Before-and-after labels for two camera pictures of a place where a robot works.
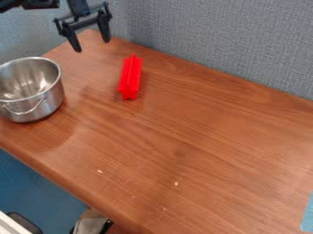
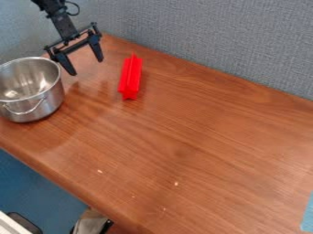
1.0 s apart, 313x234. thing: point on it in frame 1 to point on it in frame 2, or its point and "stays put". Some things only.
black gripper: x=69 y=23 to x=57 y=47
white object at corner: x=10 y=226 stays put
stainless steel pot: x=31 y=89 stays put
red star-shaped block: x=130 y=78 stays put
